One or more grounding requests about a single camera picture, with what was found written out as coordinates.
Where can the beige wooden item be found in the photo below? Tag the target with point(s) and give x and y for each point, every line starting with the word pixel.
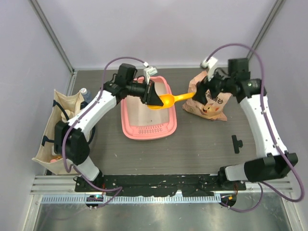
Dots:
pixel 67 115

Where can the yellow plastic scoop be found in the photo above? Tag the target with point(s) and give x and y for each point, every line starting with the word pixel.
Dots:
pixel 169 100

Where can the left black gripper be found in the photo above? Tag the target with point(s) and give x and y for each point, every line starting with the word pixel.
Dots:
pixel 153 98

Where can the aluminium rail frame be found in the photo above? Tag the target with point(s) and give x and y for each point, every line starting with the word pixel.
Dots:
pixel 72 189

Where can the clear plastic water bottle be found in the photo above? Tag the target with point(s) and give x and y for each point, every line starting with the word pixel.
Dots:
pixel 87 95

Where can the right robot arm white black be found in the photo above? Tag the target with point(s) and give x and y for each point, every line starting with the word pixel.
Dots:
pixel 273 161

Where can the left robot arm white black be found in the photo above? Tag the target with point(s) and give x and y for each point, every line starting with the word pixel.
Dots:
pixel 70 137

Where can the black bag clip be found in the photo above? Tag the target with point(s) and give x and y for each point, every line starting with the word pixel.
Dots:
pixel 237 144

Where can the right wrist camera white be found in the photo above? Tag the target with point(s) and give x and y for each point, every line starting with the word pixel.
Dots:
pixel 209 65

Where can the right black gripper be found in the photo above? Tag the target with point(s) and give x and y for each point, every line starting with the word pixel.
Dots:
pixel 201 88

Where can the beige canvas tote bag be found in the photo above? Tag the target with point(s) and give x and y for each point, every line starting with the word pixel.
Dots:
pixel 46 155

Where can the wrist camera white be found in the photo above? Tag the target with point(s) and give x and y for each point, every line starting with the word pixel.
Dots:
pixel 148 72
pixel 209 65

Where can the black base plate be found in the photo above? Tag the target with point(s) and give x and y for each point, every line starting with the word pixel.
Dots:
pixel 168 185

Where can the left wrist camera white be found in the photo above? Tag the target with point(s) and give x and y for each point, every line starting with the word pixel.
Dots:
pixel 148 72

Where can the pink cat litter bag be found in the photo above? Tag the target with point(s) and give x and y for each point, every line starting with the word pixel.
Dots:
pixel 213 110

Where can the pink litter box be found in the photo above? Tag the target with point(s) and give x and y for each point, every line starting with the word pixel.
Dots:
pixel 141 123

